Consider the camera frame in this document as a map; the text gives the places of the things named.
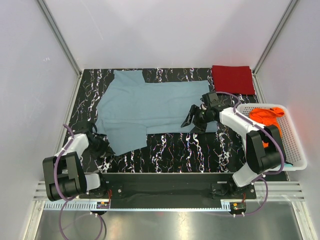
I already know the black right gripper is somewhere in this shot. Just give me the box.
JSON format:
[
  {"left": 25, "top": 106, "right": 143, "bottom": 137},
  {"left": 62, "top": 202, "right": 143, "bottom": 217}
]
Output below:
[{"left": 181, "top": 104, "right": 212, "bottom": 134}]

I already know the light blue t-shirt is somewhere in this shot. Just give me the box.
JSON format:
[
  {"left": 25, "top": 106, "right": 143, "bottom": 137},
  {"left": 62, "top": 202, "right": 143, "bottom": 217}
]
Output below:
[{"left": 95, "top": 70, "right": 209, "bottom": 156}]

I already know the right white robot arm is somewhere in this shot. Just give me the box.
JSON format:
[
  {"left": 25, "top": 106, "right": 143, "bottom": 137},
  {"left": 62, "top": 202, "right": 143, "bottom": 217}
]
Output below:
[{"left": 181, "top": 91, "right": 286, "bottom": 199}]

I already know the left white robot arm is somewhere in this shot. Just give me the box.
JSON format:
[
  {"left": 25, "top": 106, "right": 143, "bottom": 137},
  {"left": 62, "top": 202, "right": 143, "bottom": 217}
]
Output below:
[{"left": 42, "top": 121, "right": 115, "bottom": 202}]

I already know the folded red t-shirt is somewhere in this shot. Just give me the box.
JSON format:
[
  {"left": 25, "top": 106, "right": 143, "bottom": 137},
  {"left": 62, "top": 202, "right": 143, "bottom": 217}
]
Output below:
[{"left": 211, "top": 65, "right": 255, "bottom": 95}]

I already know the orange t-shirt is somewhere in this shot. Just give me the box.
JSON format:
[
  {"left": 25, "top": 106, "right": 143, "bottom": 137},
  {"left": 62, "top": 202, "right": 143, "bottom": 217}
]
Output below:
[{"left": 249, "top": 107, "right": 285, "bottom": 138}]

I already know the teal t-shirt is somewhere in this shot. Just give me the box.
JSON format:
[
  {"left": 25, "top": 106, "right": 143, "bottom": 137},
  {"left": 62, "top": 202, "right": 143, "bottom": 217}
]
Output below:
[{"left": 284, "top": 162, "right": 293, "bottom": 168}]

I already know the white plastic laundry basket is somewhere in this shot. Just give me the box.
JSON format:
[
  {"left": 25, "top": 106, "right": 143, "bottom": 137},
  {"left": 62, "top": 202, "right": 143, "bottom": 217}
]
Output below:
[{"left": 237, "top": 103, "right": 308, "bottom": 172}]

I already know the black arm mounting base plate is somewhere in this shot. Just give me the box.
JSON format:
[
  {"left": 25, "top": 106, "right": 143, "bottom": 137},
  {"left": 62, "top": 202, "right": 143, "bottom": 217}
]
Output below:
[{"left": 80, "top": 173, "right": 257, "bottom": 211}]

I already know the left aluminium corner post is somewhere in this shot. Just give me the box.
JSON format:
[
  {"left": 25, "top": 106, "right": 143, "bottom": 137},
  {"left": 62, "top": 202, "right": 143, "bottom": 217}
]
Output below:
[{"left": 36, "top": 0, "right": 83, "bottom": 76}]

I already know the aluminium corner post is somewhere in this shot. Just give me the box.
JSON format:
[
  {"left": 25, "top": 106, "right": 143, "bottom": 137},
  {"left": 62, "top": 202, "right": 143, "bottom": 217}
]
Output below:
[
  {"left": 36, "top": 0, "right": 83, "bottom": 76},
  {"left": 252, "top": 0, "right": 300, "bottom": 76}
]

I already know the aluminium frame rail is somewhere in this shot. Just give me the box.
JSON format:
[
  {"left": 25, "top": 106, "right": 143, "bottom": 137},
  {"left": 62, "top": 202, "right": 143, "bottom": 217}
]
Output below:
[{"left": 254, "top": 181, "right": 305, "bottom": 202}]

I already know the right aluminium corner post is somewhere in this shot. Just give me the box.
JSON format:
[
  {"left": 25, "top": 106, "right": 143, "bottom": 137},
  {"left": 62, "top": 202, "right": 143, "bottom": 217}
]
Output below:
[{"left": 252, "top": 0, "right": 300, "bottom": 76}]

